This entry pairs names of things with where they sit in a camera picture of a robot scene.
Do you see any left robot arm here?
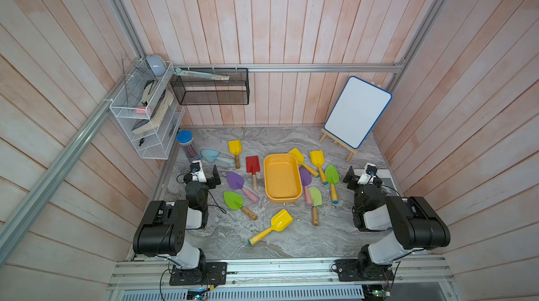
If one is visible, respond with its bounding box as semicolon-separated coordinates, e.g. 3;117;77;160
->
133;161;221;274

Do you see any light green box on basket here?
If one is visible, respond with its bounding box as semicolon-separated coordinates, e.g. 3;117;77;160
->
174;68;230;81

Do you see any yellow scoop shovel yellow handle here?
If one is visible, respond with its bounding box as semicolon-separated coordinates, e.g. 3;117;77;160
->
289;148;320;178

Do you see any white wire shelf rack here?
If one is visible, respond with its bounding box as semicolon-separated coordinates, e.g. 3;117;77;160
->
109;59;185;160

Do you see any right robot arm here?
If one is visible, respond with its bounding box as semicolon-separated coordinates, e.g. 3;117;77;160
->
335;164;451;281

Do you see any light green shovel wooden handle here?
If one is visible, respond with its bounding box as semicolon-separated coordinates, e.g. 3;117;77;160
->
308;187;323;226

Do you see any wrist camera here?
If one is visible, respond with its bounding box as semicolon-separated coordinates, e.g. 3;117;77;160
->
358;163;378;185
189;160;207;183

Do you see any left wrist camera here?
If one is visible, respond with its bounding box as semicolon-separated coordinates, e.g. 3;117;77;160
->
189;160;207;183

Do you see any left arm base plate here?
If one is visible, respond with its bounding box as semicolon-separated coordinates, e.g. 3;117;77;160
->
169;262;227;286

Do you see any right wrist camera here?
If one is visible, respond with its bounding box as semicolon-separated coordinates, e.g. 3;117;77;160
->
358;163;378;185

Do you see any green shovel wooden handle left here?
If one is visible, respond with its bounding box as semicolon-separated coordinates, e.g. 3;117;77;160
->
223;191;258;220

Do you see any blue lid pencil jar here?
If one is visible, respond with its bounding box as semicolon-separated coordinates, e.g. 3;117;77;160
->
176;130;201;162

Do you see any green pointed shovel yellow handle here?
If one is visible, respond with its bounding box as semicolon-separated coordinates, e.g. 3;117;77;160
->
324;164;340;205

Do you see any purple shovel pink handle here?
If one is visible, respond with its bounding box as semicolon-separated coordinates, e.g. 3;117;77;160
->
299;166;313;206
227;171;260;203

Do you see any wooden easel stand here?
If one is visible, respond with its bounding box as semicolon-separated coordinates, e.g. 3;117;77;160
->
319;128;358;163

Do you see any light blue plastic shovel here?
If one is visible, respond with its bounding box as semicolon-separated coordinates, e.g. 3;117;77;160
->
201;149;235;164

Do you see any white board blue frame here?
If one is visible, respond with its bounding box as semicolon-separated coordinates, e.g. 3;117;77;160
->
324;76;392;150

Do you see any black wire basket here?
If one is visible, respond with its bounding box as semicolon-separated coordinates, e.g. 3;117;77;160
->
171;67;250;106

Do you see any aluminium front rail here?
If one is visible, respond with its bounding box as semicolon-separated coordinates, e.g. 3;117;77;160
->
108;255;456;291

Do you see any red square shovel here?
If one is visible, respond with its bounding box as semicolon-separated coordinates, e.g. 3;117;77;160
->
246;156;261;190

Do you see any grey round bowl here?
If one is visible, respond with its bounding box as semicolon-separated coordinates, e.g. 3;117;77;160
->
145;54;167;77

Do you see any yellow plastic storage box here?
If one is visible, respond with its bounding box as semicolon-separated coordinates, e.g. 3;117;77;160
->
263;153;303;204

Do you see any yellow square shovel wooden handle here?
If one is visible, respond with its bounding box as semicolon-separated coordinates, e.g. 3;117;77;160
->
228;140;242;169

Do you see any large yellow plastic scoop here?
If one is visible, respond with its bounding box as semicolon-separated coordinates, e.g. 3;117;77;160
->
248;209;293;246

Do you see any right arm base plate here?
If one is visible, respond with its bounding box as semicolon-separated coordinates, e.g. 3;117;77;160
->
332;259;394;282

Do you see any book on wire shelf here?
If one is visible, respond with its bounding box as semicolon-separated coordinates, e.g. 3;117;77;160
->
131;89;174;135

